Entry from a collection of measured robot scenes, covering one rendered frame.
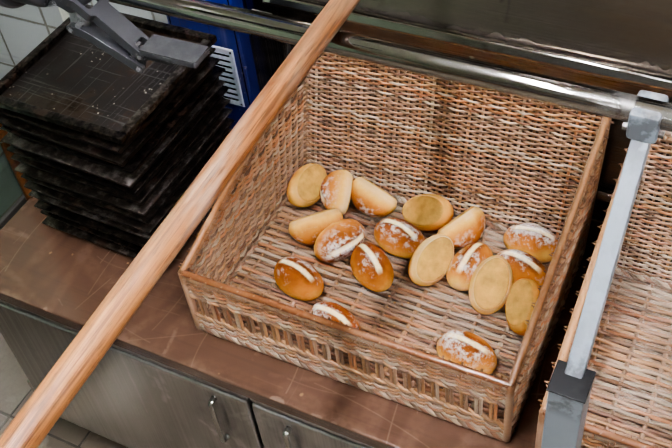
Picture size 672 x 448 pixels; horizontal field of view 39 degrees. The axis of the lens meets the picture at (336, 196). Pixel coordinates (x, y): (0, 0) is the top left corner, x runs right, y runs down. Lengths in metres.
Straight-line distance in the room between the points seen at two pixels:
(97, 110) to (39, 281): 0.37
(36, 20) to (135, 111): 0.66
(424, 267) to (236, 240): 0.33
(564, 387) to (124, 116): 0.82
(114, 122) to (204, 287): 0.30
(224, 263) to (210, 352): 0.15
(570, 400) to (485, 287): 0.50
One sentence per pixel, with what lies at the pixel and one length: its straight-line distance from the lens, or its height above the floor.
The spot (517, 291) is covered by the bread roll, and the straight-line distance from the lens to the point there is 1.55.
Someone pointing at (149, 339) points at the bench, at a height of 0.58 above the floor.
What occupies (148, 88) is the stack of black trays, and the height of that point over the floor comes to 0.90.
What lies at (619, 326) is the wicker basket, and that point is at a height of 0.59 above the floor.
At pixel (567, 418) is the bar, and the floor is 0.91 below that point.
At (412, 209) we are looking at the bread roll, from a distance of 1.67.
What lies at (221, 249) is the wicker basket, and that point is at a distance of 1.60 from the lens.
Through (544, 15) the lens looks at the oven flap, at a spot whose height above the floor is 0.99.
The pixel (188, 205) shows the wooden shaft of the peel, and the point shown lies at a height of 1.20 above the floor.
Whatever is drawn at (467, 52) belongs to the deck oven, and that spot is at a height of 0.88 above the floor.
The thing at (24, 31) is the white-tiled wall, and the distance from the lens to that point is 2.21.
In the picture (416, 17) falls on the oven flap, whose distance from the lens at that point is 1.55.
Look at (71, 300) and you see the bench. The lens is 1.74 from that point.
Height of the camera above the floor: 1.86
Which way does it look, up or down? 46 degrees down
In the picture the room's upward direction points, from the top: 8 degrees counter-clockwise
